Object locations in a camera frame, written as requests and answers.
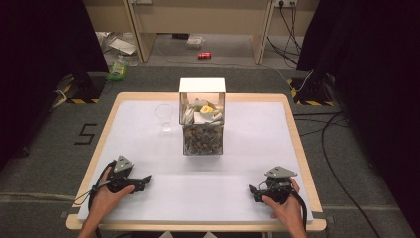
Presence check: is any black floor cable bundle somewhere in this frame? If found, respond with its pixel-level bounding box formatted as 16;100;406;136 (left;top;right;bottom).
266;2;303;67

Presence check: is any white plastic bag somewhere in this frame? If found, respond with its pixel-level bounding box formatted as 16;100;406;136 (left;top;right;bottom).
96;31;140;65

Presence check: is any black stand base striped tape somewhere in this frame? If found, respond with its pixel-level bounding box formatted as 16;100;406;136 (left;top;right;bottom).
53;72;107;105
286;70;336;107

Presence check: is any beige wooden desk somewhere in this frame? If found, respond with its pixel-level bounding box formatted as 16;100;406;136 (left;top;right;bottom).
82;0;321;66

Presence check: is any pile of small packets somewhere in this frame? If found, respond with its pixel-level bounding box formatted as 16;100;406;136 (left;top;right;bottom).
181;97;224;155

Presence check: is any crumpled clear plastic bag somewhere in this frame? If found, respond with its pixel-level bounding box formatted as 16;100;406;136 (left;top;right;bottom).
185;35;206;51

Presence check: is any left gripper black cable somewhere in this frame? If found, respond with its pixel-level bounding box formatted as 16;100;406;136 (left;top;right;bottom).
72;160;118;206

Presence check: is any clear box with white lid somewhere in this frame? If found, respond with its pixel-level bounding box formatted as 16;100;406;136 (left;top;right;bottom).
178;77;227;157

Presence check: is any clear plastic cup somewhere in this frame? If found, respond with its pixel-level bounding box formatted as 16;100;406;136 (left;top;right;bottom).
153;103;175;133

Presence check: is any person's right hand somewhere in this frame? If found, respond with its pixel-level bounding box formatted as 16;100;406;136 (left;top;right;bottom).
261;178;309;230

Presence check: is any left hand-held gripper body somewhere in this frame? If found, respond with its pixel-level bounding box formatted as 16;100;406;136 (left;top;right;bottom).
106;155;147;194

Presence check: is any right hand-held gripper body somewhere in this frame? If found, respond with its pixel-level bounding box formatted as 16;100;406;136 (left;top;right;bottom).
254;166;298;205

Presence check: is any green plastic bottle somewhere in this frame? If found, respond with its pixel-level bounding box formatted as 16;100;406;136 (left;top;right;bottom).
106;55;129;82

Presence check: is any white wall socket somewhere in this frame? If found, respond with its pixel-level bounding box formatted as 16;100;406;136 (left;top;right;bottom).
274;0;298;9

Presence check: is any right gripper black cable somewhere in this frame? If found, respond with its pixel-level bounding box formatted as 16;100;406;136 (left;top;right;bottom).
289;188;309;232

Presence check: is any person's left hand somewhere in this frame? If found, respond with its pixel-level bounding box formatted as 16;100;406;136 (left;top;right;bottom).
88;167;136;226

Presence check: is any black curtain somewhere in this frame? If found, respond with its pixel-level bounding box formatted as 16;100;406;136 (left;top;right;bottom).
296;0;420;236
0;0;110;173

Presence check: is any long black floor cable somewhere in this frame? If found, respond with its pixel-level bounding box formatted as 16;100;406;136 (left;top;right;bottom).
293;110;384;238

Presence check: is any white table mat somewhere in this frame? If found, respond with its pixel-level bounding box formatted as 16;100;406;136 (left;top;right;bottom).
77;99;315;224

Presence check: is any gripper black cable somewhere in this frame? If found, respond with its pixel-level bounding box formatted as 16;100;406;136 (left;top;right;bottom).
289;188;309;232
72;160;118;206

